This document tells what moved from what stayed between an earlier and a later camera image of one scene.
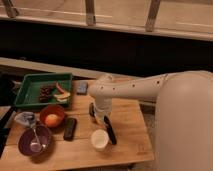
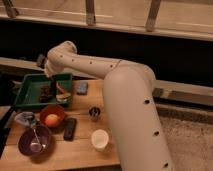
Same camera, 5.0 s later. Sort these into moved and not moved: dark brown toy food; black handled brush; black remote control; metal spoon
Moved: black handled brush
Not moved: dark brown toy food; metal spoon; black remote control
